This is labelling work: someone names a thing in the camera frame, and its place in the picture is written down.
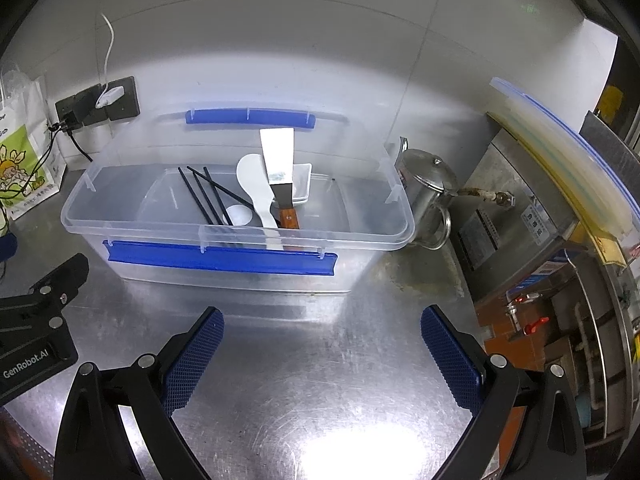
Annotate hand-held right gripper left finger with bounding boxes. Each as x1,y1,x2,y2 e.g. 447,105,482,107
52,306,225,480

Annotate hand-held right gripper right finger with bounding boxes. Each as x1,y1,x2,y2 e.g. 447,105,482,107
421,305,587,480

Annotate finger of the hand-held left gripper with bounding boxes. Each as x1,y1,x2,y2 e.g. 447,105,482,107
0,253,90,346

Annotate clear plastic box blue handles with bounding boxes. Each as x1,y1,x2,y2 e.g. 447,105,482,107
60,107,416,296

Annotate white rice paddle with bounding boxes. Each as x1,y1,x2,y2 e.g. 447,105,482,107
236,154,285,252

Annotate stainless steel appliance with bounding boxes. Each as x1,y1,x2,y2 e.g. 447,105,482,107
450,112,640,461

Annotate white spoon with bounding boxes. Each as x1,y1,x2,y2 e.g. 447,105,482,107
226,204,255,227

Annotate white paper bag green print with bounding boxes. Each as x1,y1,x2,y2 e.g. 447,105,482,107
0,76,67,221

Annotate black chopstick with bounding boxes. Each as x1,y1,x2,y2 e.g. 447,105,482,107
202,166,235,226
190,168,255,207
187,165,226,225
177,166,215,225

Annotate metal water tap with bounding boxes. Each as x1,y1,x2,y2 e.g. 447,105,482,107
457,186,517,209

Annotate stainless steel kettle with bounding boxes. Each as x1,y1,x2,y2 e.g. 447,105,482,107
394,136,464,252

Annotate white rectangular dish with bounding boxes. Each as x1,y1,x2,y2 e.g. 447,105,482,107
291,162,314,206

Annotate clear box lid blue rim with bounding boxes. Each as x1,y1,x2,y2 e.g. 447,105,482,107
487,76,640,267

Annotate black plug with cable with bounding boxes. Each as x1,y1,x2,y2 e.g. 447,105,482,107
46,109,95,163

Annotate dark wall socket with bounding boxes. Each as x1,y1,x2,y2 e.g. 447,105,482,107
54,87,110,129
108,76,139,122

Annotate white plug with cable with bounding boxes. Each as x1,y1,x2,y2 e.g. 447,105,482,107
95,11,126,109

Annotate metal spatula wooden handle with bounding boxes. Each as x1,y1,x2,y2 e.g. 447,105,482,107
259,127,302,253

